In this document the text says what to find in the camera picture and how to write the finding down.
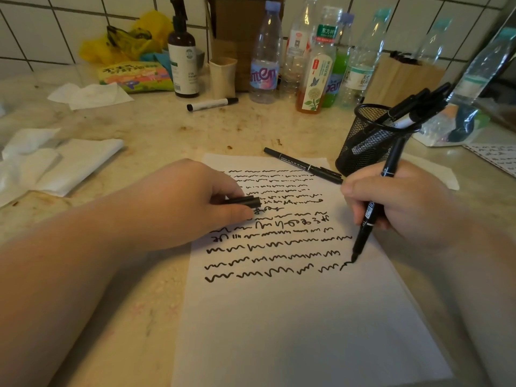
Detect person's left hand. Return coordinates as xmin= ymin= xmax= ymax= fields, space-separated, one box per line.
xmin=111 ymin=158 xmax=256 ymax=254

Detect person's right hand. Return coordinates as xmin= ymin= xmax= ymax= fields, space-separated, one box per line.
xmin=340 ymin=159 xmax=473 ymax=253

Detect black marker pen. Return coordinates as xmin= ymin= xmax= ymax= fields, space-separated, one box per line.
xmin=350 ymin=135 xmax=408 ymax=264
xmin=264 ymin=147 xmax=345 ymax=185

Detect black pen cap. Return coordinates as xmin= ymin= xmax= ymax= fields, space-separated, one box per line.
xmin=224 ymin=196 xmax=262 ymax=209

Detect black mesh pen holder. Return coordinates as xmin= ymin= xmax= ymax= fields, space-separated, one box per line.
xmin=335 ymin=103 xmax=422 ymax=177

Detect white paper sheet fine scribbles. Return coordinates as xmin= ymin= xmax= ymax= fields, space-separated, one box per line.
xmin=171 ymin=153 xmax=454 ymax=387

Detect person's left forearm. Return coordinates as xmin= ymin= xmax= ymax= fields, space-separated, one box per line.
xmin=0 ymin=205 xmax=134 ymax=387

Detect person's right forearm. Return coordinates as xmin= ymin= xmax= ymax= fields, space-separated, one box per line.
xmin=435 ymin=213 xmax=516 ymax=387

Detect small white paper piece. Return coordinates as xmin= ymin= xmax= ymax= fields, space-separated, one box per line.
xmin=403 ymin=153 xmax=460 ymax=191

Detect clear plastic bag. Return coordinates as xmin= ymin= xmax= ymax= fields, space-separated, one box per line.
xmin=413 ymin=102 xmax=491 ymax=148

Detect zigzag scribbled paper sheet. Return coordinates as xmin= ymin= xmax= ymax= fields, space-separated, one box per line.
xmin=463 ymin=144 xmax=516 ymax=178

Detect folded white napkin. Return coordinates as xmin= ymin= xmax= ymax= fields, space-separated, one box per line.
xmin=34 ymin=138 xmax=125 ymax=198

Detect small cardboard box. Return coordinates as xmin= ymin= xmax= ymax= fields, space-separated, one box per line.
xmin=364 ymin=52 xmax=446 ymax=108

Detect beige cup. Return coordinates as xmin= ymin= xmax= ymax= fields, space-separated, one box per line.
xmin=208 ymin=56 xmax=238 ymax=100

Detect flat white tissue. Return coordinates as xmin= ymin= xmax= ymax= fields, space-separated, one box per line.
xmin=47 ymin=82 xmax=134 ymax=111

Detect water bottle teal cap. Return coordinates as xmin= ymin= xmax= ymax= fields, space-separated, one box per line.
xmin=447 ymin=27 xmax=516 ymax=105
xmin=338 ymin=8 xmax=392 ymax=109
xmin=415 ymin=18 xmax=453 ymax=65

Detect colourful snack packet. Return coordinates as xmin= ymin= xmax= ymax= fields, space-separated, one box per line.
xmin=96 ymin=61 xmax=175 ymax=94

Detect brown spray bottle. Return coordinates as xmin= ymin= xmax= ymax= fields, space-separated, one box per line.
xmin=167 ymin=0 xmax=200 ymax=98

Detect orange tea bottle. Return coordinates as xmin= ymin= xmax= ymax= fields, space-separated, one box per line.
xmin=296 ymin=5 xmax=343 ymax=114

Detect green soda bottle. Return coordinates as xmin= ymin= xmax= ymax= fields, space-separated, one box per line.
xmin=322 ymin=12 xmax=355 ymax=108

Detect clear bottle purple cap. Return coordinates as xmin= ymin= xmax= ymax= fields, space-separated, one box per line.
xmin=249 ymin=0 xmax=284 ymax=104

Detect yellow plastic bag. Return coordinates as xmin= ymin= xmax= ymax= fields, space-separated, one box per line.
xmin=78 ymin=11 xmax=174 ymax=65

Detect open cardboard box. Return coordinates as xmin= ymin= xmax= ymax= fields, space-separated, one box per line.
xmin=205 ymin=0 xmax=285 ymax=92

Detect clear bottle white cap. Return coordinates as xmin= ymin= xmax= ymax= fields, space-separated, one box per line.
xmin=280 ymin=0 xmax=321 ymax=101

